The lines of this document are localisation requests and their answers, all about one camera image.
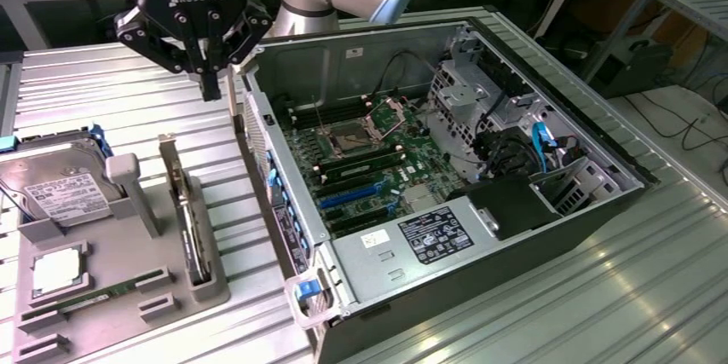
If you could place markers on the graphics card with metal bracket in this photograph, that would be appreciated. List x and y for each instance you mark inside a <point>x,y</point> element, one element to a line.
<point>192,253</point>

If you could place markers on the black RAM slot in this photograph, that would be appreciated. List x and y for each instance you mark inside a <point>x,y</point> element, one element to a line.
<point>342,100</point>
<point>342,110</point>
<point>342,115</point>
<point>358,155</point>
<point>358,160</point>
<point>358,165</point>
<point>342,105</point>

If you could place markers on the thin locking lever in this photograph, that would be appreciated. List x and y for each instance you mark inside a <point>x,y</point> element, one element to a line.
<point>320,114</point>

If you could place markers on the CPU socket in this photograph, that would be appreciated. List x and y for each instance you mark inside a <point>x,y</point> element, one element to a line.
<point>348,141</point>

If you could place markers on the metal socket cover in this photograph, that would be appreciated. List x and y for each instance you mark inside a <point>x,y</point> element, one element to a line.
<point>400,121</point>

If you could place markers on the blue slot latch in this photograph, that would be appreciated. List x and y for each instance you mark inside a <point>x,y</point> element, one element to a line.
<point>296,227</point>
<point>288,211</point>
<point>272,176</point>
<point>304,246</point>

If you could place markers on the RAM stick with white labels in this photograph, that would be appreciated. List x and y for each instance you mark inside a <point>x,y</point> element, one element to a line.
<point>364,170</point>

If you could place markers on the silver hard disk drive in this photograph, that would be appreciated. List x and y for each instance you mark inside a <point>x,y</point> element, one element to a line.
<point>63,193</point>

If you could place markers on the silver metal drive cage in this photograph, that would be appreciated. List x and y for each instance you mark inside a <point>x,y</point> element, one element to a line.
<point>455,125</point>

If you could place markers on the green motherboard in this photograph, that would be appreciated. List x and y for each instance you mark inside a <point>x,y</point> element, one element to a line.
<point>423,168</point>

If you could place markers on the long black expansion slot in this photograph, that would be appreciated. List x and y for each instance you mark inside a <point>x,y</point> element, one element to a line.
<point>364,221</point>
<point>355,210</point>

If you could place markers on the small blue board connector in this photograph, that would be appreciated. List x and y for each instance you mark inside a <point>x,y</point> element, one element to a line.
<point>391,209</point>

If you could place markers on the silver chipset heatsink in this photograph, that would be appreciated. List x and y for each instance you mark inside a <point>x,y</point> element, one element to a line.
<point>420,197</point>

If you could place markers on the grey plastic parts rack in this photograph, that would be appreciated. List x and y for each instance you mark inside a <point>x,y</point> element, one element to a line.
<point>114,270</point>

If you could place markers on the silver CPU chip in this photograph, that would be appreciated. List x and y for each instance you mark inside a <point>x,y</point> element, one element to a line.
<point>56,270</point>

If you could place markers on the silver power supply unit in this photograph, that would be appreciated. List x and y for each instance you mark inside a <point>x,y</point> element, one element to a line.
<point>364,270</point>

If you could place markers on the black plastic shroud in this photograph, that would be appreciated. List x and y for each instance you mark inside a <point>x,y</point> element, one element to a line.
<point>500,206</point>

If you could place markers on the blue case release latch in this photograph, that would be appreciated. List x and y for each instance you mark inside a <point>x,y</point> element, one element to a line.
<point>306,289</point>

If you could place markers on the green RAM stick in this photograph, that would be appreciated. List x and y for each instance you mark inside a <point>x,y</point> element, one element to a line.
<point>86,298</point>

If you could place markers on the black box device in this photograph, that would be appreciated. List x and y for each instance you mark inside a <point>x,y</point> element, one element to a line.
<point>638,70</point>

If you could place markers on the silver disk bay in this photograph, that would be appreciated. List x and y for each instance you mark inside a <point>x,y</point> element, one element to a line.
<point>591,180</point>

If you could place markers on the open black PC case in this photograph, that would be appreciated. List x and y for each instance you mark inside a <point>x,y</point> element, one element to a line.
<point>455,317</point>

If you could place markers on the dark metal frame post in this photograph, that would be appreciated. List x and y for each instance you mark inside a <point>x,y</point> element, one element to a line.
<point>8,95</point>

